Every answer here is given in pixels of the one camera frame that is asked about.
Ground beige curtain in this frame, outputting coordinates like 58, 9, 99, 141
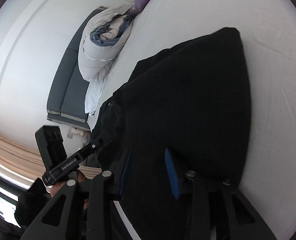
0, 129, 101, 183

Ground black denim pants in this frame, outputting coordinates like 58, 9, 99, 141
91, 28, 251, 239

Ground dark grey upholstered headboard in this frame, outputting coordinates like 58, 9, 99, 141
47, 6, 106, 131

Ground person's left hand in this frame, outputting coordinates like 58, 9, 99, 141
48, 172, 92, 210

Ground white bed sheet mattress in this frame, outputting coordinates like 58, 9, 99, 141
90, 0, 296, 239

